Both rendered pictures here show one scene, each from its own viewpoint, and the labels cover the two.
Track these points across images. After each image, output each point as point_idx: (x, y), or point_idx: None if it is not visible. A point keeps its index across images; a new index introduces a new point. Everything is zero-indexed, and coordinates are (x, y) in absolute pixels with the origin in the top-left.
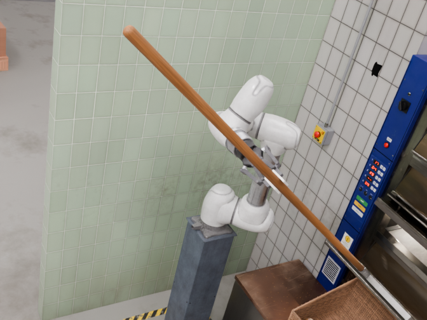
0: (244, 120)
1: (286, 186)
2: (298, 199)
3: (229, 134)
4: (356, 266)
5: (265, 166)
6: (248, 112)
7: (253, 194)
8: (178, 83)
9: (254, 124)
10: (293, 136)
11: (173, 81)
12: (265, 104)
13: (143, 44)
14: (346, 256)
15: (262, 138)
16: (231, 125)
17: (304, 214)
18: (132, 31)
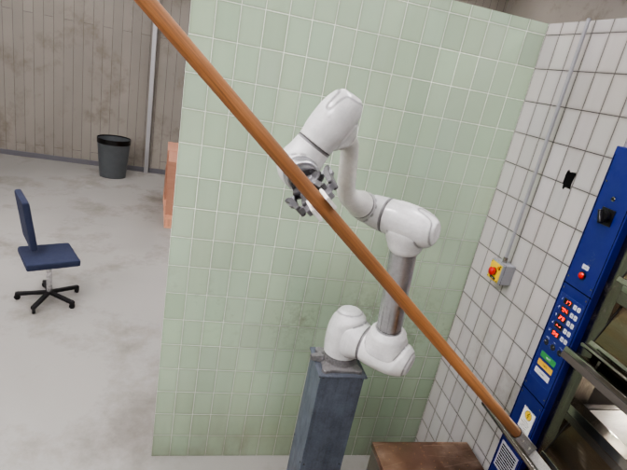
0: (313, 145)
1: (339, 217)
2: (369, 252)
3: (204, 72)
4: (506, 426)
5: (290, 162)
6: (319, 132)
7: (382, 316)
8: None
9: (376, 208)
10: (425, 226)
11: None
12: (346, 125)
13: None
14: (482, 398)
15: (385, 228)
16: (294, 150)
17: (383, 284)
18: None
